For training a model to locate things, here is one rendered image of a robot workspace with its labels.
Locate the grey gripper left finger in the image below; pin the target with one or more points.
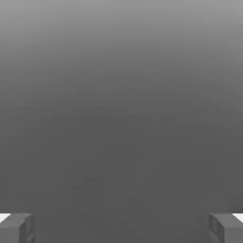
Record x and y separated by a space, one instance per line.
15 227

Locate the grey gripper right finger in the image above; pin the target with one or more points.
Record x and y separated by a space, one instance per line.
227 227

